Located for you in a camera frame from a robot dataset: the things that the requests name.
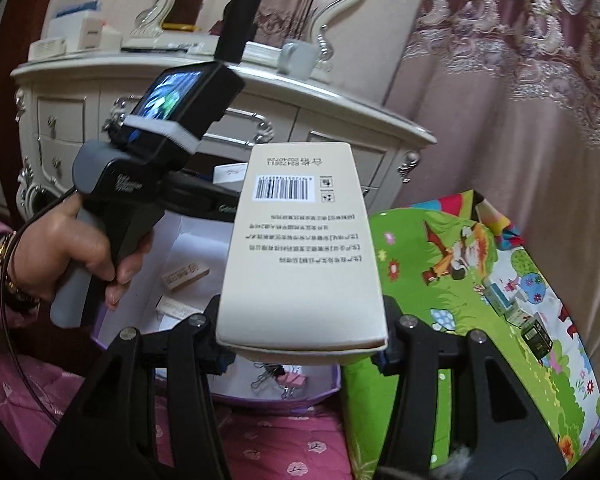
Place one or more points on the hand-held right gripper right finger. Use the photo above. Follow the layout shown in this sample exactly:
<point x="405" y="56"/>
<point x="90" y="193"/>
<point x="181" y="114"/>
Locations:
<point x="382" y="359"/>

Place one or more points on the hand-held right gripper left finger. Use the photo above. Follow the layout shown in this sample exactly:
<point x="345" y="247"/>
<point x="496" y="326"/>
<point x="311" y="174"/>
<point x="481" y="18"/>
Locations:
<point x="222" y="359"/>

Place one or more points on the black binder clip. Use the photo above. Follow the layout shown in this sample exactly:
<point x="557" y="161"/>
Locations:
<point x="264" y="376"/>

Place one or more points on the small cream box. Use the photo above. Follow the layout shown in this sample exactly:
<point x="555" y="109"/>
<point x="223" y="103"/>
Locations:
<point x="172" y="308"/>

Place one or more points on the pink binder clip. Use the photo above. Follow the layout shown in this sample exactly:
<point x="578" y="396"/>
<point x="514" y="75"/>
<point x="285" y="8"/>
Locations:
<point x="295" y="381"/>

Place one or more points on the purple storage box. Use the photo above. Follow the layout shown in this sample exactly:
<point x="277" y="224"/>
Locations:
<point x="145" y="260"/>

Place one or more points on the long white box gold print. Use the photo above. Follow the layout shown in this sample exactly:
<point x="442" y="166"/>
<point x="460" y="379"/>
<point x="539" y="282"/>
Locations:
<point x="185" y="276"/>

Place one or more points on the large beige cardboard box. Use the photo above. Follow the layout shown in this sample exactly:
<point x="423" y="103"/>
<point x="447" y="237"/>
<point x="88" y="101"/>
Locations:
<point x="300" y="250"/>

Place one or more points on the person's left hand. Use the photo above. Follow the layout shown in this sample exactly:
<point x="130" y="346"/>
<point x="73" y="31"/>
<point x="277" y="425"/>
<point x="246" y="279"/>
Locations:
<point x="55" y="250"/>

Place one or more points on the pink floral bedspread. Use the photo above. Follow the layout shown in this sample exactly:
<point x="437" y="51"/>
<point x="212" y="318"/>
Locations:
<point x="280" y="440"/>

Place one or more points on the white and teal small box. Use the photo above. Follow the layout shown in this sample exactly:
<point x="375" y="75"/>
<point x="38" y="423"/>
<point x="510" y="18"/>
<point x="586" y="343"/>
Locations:
<point x="497" y="300"/>

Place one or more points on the white box red mark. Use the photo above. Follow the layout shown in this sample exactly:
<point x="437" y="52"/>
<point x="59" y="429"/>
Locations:
<point x="111" y="37"/>

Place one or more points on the white and green small box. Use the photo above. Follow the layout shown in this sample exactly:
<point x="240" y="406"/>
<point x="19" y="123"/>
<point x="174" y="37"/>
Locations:
<point x="522" y="318"/>

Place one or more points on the black box with gold print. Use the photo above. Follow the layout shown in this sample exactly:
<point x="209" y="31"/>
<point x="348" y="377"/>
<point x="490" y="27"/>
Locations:
<point x="536" y="340"/>

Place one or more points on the white box on dresser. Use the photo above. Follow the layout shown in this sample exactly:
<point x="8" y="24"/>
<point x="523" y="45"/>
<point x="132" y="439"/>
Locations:
<point x="80" y="32"/>

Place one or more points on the flat white ribbed box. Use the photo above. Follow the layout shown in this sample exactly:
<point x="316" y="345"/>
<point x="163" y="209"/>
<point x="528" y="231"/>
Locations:
<point x="47" y="47"/>

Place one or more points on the yellow flat item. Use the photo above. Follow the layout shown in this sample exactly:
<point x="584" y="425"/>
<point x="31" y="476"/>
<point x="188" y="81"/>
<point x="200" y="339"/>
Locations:
<point x="177" y="26"/>

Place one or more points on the colourful printed play mat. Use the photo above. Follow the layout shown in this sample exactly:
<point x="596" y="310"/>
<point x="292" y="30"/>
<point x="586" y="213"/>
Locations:
<point x="555" y="395"/>

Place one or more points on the blue flat item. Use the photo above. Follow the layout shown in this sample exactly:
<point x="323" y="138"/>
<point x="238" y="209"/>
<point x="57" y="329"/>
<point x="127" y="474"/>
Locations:
<point x="80" y="7"/>

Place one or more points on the stack of white papers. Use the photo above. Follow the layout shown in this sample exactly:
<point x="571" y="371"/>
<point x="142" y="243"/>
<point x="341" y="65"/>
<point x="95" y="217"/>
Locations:
<point x="262" y="53"/>

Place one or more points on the white carved dresser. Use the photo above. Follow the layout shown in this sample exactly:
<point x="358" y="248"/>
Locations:
<point x="320" y="130"/>

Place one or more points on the grey cup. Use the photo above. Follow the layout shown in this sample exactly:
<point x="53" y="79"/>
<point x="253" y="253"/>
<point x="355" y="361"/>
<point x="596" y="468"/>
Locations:
<point x="297" y="57"/>

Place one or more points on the pinkish beige curtain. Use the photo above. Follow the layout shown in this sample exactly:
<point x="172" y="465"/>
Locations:
<point x="505" y="135"/>

